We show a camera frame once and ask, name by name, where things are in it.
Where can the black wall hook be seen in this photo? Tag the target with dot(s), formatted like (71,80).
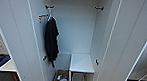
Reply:
(99,8)
(49,7)

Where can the brown storage basket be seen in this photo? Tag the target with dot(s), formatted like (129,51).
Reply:
(57,74)

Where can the white inner shelf unit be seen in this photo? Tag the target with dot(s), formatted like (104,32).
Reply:
(82,62)

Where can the white wardrobe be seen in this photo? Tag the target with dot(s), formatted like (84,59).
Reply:
(73,30)

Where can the black garment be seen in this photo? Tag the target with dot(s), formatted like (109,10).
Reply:
(51,42)

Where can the white wardrobe door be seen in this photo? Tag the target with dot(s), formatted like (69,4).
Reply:
(16,29)
(130,37)

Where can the orange metal bin frame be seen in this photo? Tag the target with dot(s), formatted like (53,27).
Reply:
(16,79)

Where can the white clothes hanger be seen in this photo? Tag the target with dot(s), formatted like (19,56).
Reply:
(50,17)

